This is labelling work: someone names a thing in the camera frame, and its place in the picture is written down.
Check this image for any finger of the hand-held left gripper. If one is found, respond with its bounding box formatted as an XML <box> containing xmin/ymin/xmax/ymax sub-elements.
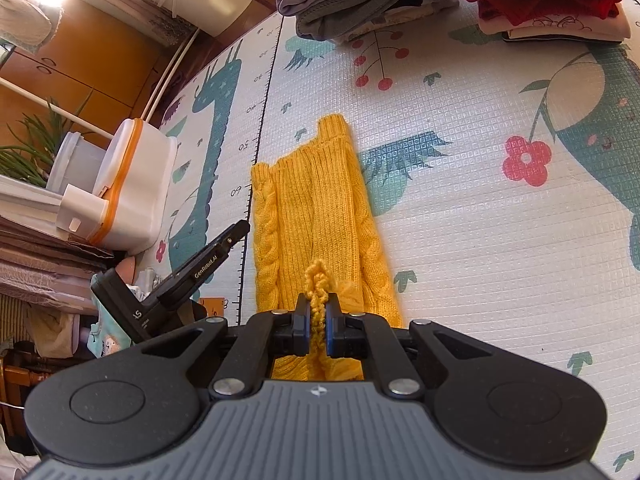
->
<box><xmin>212</xmin><ymin>219</ymin><xmax>252</xmax><ymax>262</ymax></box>

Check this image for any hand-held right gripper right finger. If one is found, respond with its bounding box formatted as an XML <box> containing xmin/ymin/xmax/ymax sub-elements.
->
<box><xmin>324</xmin><ymin>296</ymin><xmax>516</xmax><ymax>401</ymax></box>

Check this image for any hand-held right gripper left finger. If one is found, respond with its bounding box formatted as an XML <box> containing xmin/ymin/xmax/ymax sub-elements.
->
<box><xmin>107</xmin><ymin>294</ymin><xmax>313</xmax><ymax>401</ymax></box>

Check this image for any yellow cable-knit sweater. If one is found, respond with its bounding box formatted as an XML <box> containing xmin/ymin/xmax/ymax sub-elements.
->
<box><xmin>250</xmin><ymin>114</ymin><xmax>407</xmax><ymax>383</ymax></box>

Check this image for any pile of white clothes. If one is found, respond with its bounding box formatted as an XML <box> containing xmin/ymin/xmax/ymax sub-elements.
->
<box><xmin>125</xmin><ymin>255</ymin><xmax>168</xmax><ymax>306</ymax></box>

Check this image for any stack of grey folded clothes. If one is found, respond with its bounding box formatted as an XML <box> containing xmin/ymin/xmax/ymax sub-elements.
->
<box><xmin>276</xmin><ymin>0</ymin><xmax>461</xmax><ymax>43</ymax></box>

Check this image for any stack of colourful folded clothes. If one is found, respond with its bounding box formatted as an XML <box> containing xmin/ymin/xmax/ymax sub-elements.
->
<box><xmin>452</xmin><ymin>0</ymin><xmax>633</xmax><ymax>43</ymax></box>

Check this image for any teal lion print shirt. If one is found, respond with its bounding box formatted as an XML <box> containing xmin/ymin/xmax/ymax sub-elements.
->
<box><xmin>87</xmin><ymin>305</ymin><xmax>136</xmax><ymax>358</ymax></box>

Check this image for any pile of mixed cloths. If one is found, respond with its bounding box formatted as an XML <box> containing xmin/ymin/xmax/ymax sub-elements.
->
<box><xmin>15</xmin><ymin>300</ymin><xmax>96</xmax><ymax>361</ymax></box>

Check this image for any white box with orange band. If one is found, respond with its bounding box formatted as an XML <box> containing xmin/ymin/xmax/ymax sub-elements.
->
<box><xmin>90</xmin><ymin>117</ymin><xmax>180</xmax><ymax>256</ymax></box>

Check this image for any brown patterned curtain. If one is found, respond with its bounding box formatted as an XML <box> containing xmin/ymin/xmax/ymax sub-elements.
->
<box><xmin>0</xmin><ymin>215</ymin><xmax>121</xmax><ymax>306</ymax></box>

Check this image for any animal print play mat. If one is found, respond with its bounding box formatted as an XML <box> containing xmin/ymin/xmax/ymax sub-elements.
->
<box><xmin>127</xmin><ymin>0</ymin><xmax>640</xmax><ymax>480</ymax></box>

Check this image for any white planter tub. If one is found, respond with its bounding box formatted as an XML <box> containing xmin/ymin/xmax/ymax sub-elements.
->
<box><xmin>47</xmin><ymin>131</ymin><xmax>118</xmax><ymax>193</ymax></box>

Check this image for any white slanted board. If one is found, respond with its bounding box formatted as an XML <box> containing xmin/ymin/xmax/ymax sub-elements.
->
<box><xmin>0</xmin><ymin>175</ymin><xmax>66</xmax><ymax>231</ymax></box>

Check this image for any white floor pipe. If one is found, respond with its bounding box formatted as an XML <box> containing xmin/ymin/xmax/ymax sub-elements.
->
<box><xmin>145</xmin><ymin>25</ymin><xmax>201</xmax><ymax>121</ymax></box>

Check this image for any green leafy plant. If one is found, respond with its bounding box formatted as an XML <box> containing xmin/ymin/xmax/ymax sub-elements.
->
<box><xmin>0</xmin><ymin>87</ymin><xmax>96</xmax><ymax>188</ymax></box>

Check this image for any white metal tube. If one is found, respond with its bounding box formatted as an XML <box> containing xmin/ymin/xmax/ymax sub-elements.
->
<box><xmin>0</xmin><ymin>77</ymin><xmax>116</xmax><ymax>141</ymax></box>

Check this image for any wooden cabinet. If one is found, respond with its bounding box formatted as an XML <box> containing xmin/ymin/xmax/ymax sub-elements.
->
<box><xmin>0</xmin><ymin>0</ymin><xmax>196</xmax><ymax>161</ymax></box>

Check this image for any lace curtain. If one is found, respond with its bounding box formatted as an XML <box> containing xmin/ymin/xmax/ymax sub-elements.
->
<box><xmin>65</xmin><ymin>0</ymin><xmax>198</xmax><ymax>48</ymax></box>

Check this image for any pale hanging cloth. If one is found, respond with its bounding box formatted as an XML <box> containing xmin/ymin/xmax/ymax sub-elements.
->
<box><xmin>0</xmin><ymin>0</ymin><xmax>55</xmax><ymax>55</ymax></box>

